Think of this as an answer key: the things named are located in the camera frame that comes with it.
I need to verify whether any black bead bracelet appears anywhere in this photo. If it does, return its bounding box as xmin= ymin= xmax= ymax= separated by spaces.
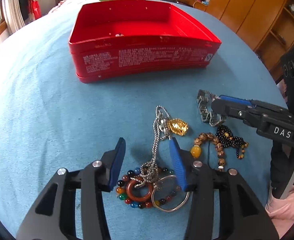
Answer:
xmin=215 ymin=124 xmax=249 ymax=160

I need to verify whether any red metal tin box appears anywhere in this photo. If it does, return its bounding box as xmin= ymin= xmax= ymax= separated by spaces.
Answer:
xmin=68 ymin=0 xmax=222 ymax=83

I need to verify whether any left beige curtain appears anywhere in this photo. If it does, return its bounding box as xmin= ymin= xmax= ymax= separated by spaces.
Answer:
xmin=2 ymin=0 xmax=25 ymax=35

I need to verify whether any blue bed blanket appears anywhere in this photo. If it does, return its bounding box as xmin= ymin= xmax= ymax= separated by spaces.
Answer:
xmin=0 ymin=0 xmax=285 ymax=235

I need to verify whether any red-brown jade ring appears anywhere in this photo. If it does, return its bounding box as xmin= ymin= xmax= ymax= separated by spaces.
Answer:
xmin=125 ymin=178 xmax=154 ymax=203

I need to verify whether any silver chain necklace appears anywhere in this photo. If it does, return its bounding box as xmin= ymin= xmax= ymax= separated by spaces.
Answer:
xmin=134 ymin=105 xmax=172 ymax=189

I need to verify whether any wooden desk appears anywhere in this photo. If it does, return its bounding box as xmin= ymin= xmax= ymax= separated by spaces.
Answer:
xmin=177 ymin=0 xmax=207 ymax=11

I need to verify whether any pink floral bedsheet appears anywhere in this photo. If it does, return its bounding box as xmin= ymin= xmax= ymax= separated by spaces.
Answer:
xmin=48 ymin=0 xmax=99 ymax=14

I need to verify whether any brown wooden bead bracelet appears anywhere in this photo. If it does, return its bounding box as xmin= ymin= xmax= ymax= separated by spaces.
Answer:
xmin=190 ymin=132 xmax=228 ymax=172

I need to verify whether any silver wrist watch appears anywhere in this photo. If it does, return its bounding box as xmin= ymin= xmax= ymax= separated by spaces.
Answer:
xmin=196 ymin=89 xmax=226 ymax=127

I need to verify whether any gold amber pendant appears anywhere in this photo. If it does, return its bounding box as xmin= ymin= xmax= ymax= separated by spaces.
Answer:
xmin=167 ymin=119 xmax=189 ymax=136

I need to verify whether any red bag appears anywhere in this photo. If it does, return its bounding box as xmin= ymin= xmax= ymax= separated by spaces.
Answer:
xmin=27 ymin=0 xmax=42 ymax=22

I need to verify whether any wooden wardrobe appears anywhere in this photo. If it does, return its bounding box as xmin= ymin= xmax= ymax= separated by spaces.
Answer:
xmin=206 ymin=0 xmax=294 ymax=81

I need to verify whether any multicolour bead bracelet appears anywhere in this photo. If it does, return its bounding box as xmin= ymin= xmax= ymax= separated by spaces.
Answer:
xmin=115 ymin=166 xmax=181 ymax=209

